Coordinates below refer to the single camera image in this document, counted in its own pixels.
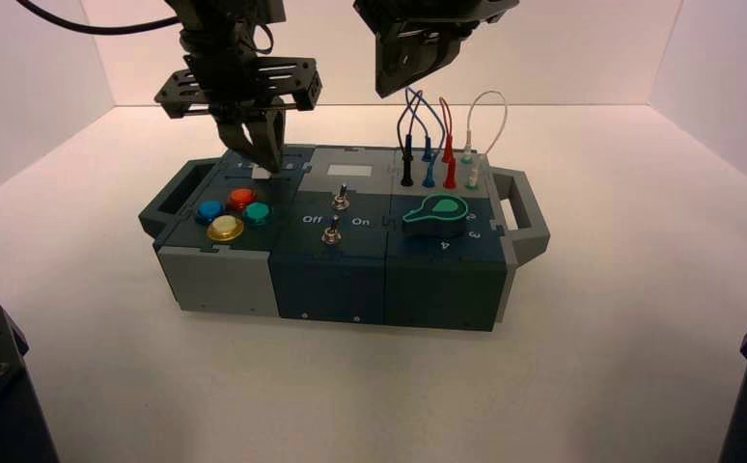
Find black jumper cable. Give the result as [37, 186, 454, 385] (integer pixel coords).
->
[396, 88, 424, 188]

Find blue round push button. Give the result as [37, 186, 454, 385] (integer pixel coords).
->
[194, 200, 225, 226]

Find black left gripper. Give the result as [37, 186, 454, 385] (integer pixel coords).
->
[153, 0, 324, 176]

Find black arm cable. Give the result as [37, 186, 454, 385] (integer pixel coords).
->
[14, 0, 184, 37]

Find blue jumper cable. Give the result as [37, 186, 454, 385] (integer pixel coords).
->
[403, 88, 448, 190]

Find red jumper cable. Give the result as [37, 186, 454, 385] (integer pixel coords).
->
[437, 95, 459, 191]

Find teal round push button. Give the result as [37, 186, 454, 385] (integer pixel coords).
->
[241, 202, 275, 229]

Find orange round push button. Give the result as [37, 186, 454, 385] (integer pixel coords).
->
[227, 187, 259, 213]

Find white jumper cable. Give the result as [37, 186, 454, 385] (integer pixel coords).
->
[461, 90, 509, 191]

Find dark teal grey control box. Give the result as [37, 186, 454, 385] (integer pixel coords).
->
[138, 144, 552, 333]

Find green black rotary knob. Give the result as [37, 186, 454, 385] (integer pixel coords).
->
[401, 193, 471, 239]

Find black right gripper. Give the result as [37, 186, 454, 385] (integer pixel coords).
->
[353, 0, 520, 99]

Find yellow round push button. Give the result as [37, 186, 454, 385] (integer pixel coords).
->
[206, 215, 245, 244]

